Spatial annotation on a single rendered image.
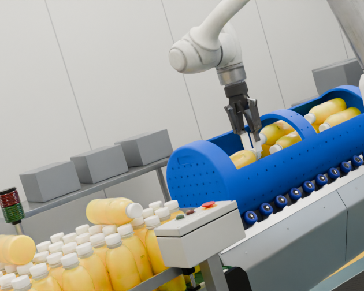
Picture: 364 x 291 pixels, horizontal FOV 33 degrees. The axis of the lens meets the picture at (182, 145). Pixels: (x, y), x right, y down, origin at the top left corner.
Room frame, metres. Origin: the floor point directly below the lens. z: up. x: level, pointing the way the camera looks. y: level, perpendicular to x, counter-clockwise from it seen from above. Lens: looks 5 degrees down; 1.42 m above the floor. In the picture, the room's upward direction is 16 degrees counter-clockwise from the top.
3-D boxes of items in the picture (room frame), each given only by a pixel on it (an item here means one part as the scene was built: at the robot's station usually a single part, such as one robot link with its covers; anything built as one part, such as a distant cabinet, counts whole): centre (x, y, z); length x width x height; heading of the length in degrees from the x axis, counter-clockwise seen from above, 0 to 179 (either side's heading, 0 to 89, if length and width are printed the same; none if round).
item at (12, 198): (1.89, 0.56, 1.23); 0.06 x 0.06 x 0.04
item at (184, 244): (1.49, 0.02, 1.05); 0.20 x 0.10 x 0.10; 129
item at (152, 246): (1.56, 0.13, 1.00); 0.07 x 0.07 x 0.19
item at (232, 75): (1.98, -0.22, 1.40); 0.09 x 0.09 x 0.06
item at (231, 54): (1.97, -0.21, 1.51); 0.13 x 0.11 x 0.16; 136
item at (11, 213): (1.89, 0.56, 1.18); 0.06 x 0.06 x 0.05
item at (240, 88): (1.98, -0.22, 1.33); 0.08 x 0.07 x 0.09; 39
